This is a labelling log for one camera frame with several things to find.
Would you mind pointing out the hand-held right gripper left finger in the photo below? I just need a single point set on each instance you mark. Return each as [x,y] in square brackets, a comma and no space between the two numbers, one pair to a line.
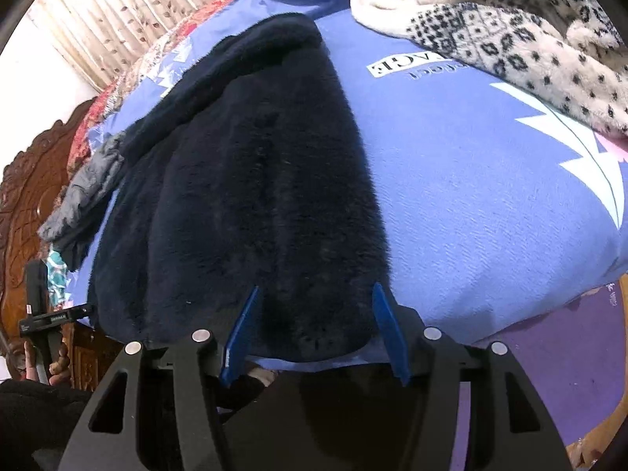
[240,338]

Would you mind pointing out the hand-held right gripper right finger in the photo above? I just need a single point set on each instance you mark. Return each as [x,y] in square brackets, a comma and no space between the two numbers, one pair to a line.
[392,333]

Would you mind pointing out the grey puffer jacket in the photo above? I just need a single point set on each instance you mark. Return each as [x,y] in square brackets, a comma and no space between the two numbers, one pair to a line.
[83,191]

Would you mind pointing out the navy fleece jacket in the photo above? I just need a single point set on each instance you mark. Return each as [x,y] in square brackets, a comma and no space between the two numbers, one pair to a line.
[245,181]

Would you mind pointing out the person's left forearm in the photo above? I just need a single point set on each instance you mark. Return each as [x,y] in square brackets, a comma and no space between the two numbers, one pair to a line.
[34,417]

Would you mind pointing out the person's left hand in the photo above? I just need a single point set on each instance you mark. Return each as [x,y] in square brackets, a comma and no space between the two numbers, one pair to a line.
[61,368]

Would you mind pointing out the teal patterned cloth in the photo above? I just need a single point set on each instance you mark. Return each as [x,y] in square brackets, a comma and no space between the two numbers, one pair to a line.
[58,279]

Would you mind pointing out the carved wooden headboard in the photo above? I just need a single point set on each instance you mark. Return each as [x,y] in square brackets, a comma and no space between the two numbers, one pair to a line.
[24,196]

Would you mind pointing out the blue printed bedsheet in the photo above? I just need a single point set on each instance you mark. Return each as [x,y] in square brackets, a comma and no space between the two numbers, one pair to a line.
[466,181]

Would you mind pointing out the purple cloth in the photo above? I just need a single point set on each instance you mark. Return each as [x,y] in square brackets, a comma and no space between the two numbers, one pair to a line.
[564,353]

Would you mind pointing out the red floral quilt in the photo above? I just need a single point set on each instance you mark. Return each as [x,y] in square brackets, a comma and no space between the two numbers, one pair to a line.
[162,54]

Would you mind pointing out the white patterned fleece garment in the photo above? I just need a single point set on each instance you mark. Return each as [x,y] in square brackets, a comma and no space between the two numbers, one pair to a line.
[515,44]

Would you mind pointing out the beige leaf-print curtain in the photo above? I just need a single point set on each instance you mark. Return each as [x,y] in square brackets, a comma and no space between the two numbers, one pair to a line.
[122,10]

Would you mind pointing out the wooden bed frame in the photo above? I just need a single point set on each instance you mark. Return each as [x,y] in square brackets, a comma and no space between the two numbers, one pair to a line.
[603,441]

